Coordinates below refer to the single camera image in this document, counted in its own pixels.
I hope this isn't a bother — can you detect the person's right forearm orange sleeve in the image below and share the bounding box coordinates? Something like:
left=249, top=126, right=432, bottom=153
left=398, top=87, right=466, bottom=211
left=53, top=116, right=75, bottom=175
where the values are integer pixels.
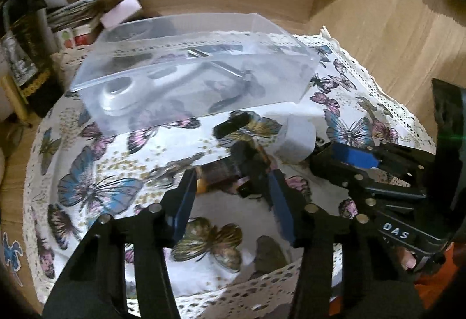
left=413, top=242, right=460, bottom=309

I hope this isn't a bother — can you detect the brown cylindrical object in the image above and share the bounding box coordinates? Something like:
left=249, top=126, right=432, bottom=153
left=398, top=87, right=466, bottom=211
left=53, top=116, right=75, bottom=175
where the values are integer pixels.
left=196, top=162, right=252, bottom=196

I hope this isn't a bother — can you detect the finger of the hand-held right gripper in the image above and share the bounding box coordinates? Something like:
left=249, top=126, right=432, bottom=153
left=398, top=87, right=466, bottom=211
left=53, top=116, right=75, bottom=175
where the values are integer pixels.
left=375, top=142, right=437, bottom=183
left=309, top=142, right=427, bottom=201

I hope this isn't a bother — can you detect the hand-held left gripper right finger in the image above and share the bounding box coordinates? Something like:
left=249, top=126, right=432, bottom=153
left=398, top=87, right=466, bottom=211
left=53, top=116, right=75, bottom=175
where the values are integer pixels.
left=267, top=170, right=365, bottom=319

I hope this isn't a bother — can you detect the silver ratchet wrench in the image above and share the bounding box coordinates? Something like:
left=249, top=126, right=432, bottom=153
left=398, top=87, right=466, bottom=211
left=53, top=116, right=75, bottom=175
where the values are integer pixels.
left=100, top=62, right=255, bottom=115

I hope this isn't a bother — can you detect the stack of printed packets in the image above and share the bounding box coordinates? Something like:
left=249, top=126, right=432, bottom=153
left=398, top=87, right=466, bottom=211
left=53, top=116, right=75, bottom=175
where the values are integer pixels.
left=47, top=0, right=107, bottom=32

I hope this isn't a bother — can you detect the red and white box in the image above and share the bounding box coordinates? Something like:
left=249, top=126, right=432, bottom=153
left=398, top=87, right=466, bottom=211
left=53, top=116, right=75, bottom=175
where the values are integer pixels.
left=61, top=25, right=96, bottom=49

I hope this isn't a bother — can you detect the blue figure sticker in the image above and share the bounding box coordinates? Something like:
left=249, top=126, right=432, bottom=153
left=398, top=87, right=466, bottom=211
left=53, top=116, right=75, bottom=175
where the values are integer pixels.
left=1, top=231, right=24, bottom=288

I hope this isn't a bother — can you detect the white tape roll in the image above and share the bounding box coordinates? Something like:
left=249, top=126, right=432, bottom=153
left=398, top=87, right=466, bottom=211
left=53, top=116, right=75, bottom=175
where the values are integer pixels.
left=272, top=114, right=317, bottom=164

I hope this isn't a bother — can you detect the clear plastic container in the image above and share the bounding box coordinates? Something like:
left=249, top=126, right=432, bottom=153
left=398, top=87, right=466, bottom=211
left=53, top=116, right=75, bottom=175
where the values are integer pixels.
left=71, top=13, right=321, bottom=137

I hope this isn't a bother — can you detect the black clip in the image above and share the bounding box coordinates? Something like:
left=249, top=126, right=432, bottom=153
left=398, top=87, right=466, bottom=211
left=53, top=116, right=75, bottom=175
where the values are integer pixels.
left=214, top=111, right=253, bottom=141

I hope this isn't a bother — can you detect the black box with gold trim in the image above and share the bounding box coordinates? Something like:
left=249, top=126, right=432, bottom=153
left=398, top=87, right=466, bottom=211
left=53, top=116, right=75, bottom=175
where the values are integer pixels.
left=1, top=0, right=63, bottom=118

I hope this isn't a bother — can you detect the white foam block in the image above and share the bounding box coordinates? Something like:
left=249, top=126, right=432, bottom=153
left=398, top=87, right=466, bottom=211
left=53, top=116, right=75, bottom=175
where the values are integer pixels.
left=101, top=0, right=142, bottom=29

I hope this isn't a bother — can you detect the butterfly print tablecloth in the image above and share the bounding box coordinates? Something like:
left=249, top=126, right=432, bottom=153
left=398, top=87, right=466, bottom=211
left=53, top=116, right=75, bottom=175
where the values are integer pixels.
left=22, top=25, right=437, bottom=319

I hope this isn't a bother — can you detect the person's right hand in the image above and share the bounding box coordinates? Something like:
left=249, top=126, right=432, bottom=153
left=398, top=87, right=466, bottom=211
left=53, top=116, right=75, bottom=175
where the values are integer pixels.
left=395, top=244, right=420, bottom=272

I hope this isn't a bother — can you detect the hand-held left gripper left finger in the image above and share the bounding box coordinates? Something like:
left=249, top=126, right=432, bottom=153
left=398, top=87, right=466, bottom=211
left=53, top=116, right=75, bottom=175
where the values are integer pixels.
left=43, top=168, right=199, bottom=319

